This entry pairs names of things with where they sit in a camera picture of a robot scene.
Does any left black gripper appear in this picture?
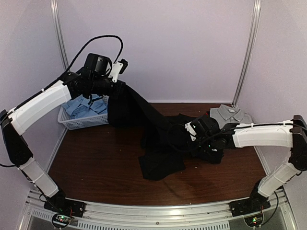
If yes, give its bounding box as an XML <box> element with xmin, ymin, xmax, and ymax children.
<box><xmin>90</xmin><ymin>75</ymin><xmax>126</xmax><ymax>99</ymax></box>

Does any black long sleeve shirt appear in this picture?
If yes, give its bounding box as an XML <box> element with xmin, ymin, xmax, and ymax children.
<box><xmin>107</xmin><ymin>80</ymin><xmax>225</xmax><ymax>181</ymax></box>

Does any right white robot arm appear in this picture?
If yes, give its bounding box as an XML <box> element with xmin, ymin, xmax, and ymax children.
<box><xmin>185</xmin><ymin>115</ymin><xmax>307</xmax><ymax>212</ymax></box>

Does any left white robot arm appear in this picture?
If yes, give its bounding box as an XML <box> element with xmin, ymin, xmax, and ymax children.
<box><xmin>0</xmin><ymin>53</ymin><xmax>128</xmax><ymax>213</ymax></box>

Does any grey folded button shirt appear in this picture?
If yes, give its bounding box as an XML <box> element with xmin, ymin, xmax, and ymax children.
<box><xmin>209</xmin><ymin>104</ymin><xmax>252</xmax><ymax>129</ymax></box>

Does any light blue shirt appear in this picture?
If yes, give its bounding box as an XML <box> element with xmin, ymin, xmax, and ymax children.
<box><xmin>61</xmin><ymin>94</ymin><xmax>107</xmax><ymax>119</ymax></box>

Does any white plastic basket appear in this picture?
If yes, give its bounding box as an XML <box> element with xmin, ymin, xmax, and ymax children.
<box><xmin>58</xmin><ymin>107</ymin><xmax>109</xmax><ymax>130</ymax></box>

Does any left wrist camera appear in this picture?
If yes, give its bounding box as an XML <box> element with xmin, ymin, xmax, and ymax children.
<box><xmin>108</xmin><ymin>59</ymin><xmax>128</xmax><ymax>83</ymax></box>

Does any left black camera cable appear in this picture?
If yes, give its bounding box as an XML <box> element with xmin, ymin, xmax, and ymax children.
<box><xmin>64</xmin><ymin>35</ymin><xmax>124</xmax><ymax>75</ymax></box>

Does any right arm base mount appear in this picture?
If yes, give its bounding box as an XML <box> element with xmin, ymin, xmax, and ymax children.
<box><xmin>229</xmin><ymin>180</ymin><xmax>271</xmax><ymax>229</ymax></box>

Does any left aluminium frame post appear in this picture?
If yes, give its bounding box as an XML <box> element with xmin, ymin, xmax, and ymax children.
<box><xmin>50</xmin><ymin>0</ymin><xmax>69</xmax><ymax>70</ymax></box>

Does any aluminium frame post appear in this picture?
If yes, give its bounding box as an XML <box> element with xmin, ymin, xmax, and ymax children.
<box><xmin>50</xmin><ymin>0</ymin><xmax>69</xmax><ymax>70</ymax></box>
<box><xmin>232</xmin><ymin>0</ymin><xmax>261</xmax><ymax>107</ymax></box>

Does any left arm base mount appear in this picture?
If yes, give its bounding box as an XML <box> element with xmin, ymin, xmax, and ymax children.
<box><xmin>41</xmin><ymin>189</ymin><xmax>86</xmax><ymax>230</ymax></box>

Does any right aluminium frame post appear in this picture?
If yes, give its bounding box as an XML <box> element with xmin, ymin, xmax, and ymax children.
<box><xmin>232</xmin><ymin>0</ymin><xmax>261</xmax><ymax>107</ymax></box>

